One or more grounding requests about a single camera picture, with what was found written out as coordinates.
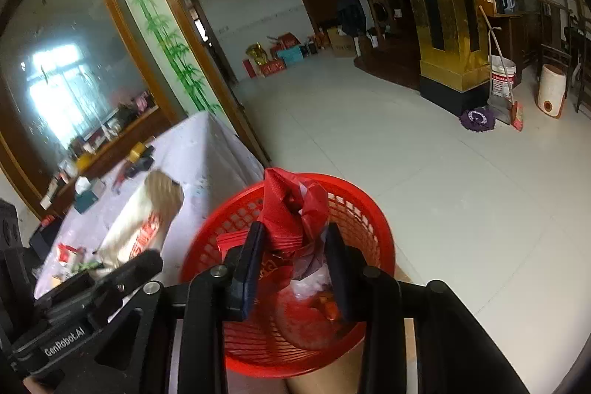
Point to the bamboo painted glass panel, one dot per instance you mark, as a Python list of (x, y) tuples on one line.
[(161, 29)]

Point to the wooden side shelf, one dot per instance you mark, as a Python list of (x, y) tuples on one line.
[(503, 34)]

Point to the wooden chair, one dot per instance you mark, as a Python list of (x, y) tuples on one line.
[(554, 52)]

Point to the broom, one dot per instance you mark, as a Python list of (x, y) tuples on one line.
[(516, 114)]

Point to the grey dustpan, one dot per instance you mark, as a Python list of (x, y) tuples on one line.
[(499, 107)]

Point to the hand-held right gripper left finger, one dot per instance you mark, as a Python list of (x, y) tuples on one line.
[(253, 264)]

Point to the white room heater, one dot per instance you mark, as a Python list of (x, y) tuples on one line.
[(551, 91)]

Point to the printed cardboard carton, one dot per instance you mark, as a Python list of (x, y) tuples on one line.
[(341, 42)]

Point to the white plastic bucket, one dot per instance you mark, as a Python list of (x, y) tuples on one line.
[(502, 75)]

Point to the pile of gift boxes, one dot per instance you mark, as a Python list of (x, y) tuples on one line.
[(277, 61)]

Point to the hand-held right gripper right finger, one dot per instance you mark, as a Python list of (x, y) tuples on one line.
[(337, 267)]

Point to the gold pillar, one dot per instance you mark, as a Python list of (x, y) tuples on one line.
[(443, 6)]

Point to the wooden staircase railing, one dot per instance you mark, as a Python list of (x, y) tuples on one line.
[(381, 6)]

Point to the dark bag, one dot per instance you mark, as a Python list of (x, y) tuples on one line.
[(46, 234)]

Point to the purple mop head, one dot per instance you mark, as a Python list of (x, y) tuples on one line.
[(478, 119)]

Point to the wooden mirror cabinet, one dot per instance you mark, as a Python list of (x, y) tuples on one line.
[(111, 147)]

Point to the red plastic bag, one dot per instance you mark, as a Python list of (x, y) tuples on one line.
[(281, 214)]

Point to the red plastic mesh basket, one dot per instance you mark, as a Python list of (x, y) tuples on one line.
[(362, 209)]

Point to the clear plastic bag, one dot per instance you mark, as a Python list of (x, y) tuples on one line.
[(311, 283)]

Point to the wooden side door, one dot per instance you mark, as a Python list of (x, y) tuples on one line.
[(203, 34)]

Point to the yellow small box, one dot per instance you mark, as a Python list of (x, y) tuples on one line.
[(137, 151)]

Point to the wide yellow tape roll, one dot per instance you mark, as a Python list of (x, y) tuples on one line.
[(83, 163)]

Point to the black device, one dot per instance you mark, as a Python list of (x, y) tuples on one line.
[(141, 166)]

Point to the teal tissue box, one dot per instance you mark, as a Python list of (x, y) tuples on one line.
[(87, 200)]

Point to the floral lilac tablecloth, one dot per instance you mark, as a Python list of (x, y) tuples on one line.
[(203, 154)]

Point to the beige paper bag red print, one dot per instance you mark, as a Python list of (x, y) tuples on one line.
[(147, 209)]

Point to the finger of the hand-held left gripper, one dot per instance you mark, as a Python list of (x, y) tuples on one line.
[(134, 268)]

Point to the dark red box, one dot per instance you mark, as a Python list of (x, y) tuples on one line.
[(121, 178)]

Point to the red and white packet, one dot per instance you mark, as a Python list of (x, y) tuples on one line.
[(69, 255)]

